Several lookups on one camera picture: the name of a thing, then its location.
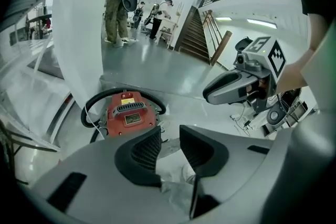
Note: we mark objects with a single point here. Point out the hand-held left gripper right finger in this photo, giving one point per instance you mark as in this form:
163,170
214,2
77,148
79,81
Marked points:
207,157

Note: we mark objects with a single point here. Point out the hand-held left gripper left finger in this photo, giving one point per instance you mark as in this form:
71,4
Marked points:
136,162

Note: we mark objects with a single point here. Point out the grey device with round dial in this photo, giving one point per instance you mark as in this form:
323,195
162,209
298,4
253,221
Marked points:
275,115

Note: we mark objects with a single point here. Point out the person's right forearm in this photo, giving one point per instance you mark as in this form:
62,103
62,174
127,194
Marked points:
294,73

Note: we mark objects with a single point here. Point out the white pillar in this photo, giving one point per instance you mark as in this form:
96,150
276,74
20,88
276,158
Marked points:
78,21

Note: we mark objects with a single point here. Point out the long ceiling light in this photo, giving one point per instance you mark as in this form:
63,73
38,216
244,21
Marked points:
223,19
262,23

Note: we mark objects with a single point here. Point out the wooden staircase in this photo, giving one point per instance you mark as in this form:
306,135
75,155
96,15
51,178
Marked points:
194,39

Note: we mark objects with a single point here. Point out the white table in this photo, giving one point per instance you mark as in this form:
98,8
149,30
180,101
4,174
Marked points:
166,31

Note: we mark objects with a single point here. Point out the red vacuum cleaner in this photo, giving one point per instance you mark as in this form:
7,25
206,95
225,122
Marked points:
126,118

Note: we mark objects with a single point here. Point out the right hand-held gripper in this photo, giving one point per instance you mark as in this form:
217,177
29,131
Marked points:
275,60

